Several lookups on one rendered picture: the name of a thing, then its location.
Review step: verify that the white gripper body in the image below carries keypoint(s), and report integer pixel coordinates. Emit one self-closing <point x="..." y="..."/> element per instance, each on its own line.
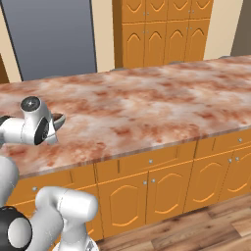
<point x="53" y="137"/>

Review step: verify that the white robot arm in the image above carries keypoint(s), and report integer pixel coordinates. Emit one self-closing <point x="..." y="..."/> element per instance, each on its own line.
<point x="68" y="206"/>

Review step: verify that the orange drawer front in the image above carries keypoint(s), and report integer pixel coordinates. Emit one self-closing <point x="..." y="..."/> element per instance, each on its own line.
<point x="49" y="184"/>
<point x="222" y="143"/>
<point x="130" y="165"/>

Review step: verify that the silver drawer knob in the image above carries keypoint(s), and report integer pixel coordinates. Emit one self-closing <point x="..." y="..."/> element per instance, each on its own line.
<point x="240" y="140"/>
<point x="150" y="161"/>
<point x="34" y="188"/>

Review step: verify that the grey door panel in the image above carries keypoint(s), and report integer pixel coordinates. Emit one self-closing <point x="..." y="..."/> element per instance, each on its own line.
<point x="49" y="36"/>

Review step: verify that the silver door knob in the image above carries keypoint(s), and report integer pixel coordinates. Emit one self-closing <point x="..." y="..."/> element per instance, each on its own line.
<point x="153" y="180"/>
<point x="144" y="182"/>
<point x="237" y="159"/>
<point x="230" y="160"/>

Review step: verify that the tall orange cupboard run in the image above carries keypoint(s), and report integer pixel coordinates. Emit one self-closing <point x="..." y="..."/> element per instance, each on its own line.
<point x="163" y="32"/>

